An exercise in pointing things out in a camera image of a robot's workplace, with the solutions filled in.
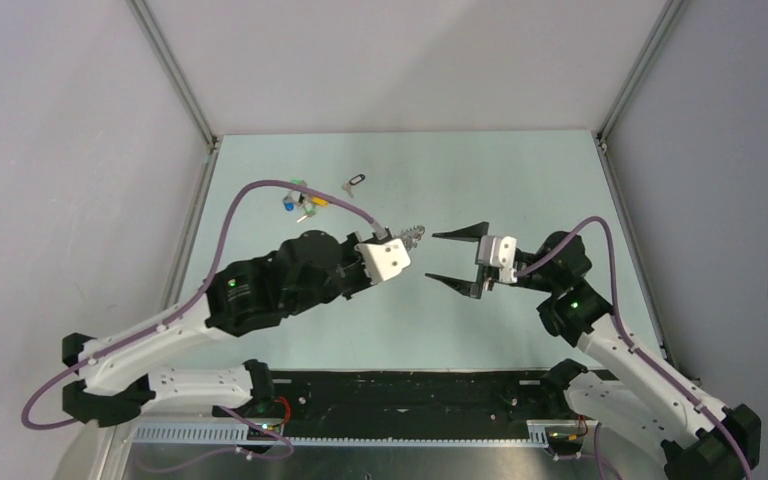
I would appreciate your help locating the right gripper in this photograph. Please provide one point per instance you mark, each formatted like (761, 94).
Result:
(468, 288)

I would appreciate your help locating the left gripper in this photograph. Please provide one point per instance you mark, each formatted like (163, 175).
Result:
(350, 248)

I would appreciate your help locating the large steel ring disc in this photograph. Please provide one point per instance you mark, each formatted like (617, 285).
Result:
(412, 233)

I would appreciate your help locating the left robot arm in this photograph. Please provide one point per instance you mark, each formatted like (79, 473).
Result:
(122, 376)

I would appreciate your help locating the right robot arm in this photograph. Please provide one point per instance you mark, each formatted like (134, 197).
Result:
(690, 433)

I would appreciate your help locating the green long key tag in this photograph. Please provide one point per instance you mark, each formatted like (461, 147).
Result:
(309, 209)

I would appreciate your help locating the yellow key tag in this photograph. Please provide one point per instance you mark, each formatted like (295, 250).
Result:
(318, 201)

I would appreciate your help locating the silver key with black tag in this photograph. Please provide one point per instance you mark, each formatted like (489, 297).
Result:
(348, 189)

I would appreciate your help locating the black key tag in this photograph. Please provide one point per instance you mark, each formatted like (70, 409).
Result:
(357, 179)

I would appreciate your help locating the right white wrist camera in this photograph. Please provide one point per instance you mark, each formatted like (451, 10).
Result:
(496, 255)

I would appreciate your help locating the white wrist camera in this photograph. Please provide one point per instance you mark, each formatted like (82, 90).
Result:
(383, 262)
(496, 255)

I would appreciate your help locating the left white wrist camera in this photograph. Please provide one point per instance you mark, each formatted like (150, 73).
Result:
(383, 262)

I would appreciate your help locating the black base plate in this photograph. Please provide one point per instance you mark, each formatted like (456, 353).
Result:
(478, 403)

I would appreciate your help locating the grey slotted cable duct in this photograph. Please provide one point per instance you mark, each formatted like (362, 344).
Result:
(236, 434)

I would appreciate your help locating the right aluminium frame post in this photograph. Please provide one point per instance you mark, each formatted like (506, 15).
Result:
(656, 40)

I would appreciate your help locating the aluminium frame post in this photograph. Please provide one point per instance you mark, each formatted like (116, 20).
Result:
(656, 40)
(158, 42)

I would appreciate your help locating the left aluminium frame post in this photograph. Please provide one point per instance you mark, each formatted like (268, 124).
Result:
(158, 42)

